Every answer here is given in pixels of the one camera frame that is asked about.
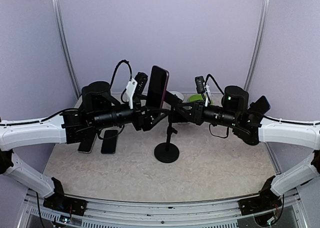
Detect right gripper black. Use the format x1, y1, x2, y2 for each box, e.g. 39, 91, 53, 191
175, 99, 239, 128

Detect black phone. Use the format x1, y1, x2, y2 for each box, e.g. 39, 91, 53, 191
248, 95, 271, 115
100, 129, 118, 155
145, 65, 169, 108

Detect tall black clamp phone mount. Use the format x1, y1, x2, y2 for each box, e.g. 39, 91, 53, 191
153, 89, 185, 164

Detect phone with clear case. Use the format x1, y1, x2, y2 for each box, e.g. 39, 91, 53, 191
77, 135, 97, 154

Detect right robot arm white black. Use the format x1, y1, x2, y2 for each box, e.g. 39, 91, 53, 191
172, 85, 320, 210

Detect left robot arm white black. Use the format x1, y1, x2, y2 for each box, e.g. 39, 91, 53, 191
0, 81, 169, 211

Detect green plate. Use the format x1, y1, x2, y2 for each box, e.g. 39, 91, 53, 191
188, 94, 213, 105

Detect white ceramic bowl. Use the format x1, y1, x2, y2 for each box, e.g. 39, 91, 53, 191
174, 91, 184, 102

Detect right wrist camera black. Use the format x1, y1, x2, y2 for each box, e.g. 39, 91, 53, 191
194, 76, 205, 94

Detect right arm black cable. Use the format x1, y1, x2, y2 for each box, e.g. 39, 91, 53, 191
206, 73, 320, 139

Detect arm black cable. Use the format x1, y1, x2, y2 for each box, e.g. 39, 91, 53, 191
206, 73, 320, 139
0, 59, 133, 128

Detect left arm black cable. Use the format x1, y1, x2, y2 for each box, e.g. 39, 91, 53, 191
0, 59, 133, 128

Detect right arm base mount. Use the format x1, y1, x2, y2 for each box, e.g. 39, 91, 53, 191
238, 175, 283, 216

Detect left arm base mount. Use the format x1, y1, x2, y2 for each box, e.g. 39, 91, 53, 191
43, 177, 88, 217

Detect front aluminium rail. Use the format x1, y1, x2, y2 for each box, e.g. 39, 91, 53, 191
16, 189, 310, 228

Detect right aluminium frame post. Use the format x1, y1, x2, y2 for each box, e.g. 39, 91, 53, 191
244, 0, 270, 92

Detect aluminium frame post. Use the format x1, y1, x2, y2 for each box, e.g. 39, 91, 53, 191
244, 0, 270, 92
51, 0, 81, 99

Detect left aluminium frame post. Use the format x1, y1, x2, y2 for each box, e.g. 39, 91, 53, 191
51, 0, 81, 99

